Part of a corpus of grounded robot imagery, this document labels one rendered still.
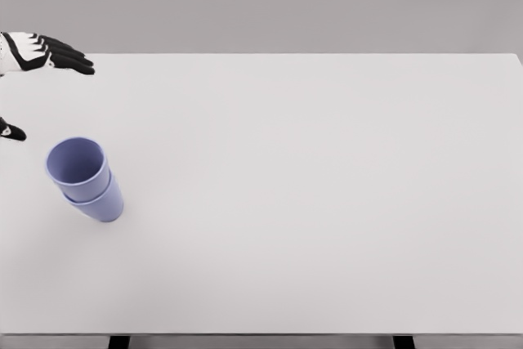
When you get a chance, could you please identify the blue plastic cup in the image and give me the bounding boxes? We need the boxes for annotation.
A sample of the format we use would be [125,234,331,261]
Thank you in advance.
[63,175,124,223]
[44,136,113,203]

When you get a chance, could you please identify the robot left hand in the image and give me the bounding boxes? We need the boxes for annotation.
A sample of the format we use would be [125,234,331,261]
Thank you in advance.
[0,31,96,142]

